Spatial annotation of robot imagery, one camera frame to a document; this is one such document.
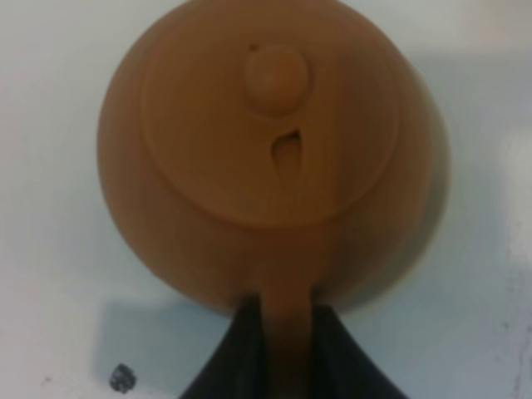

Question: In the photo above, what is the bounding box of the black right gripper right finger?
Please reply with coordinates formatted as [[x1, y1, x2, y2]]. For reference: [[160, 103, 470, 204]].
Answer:
[[309, 305, 406, 399]]

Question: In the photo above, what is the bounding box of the brown clay teapot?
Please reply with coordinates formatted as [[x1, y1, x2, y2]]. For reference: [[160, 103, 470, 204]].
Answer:
[[97, 1, 432, 398]]

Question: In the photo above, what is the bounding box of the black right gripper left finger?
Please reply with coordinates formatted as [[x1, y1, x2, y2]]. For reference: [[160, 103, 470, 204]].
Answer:
[[181, 298, 268, 399]]

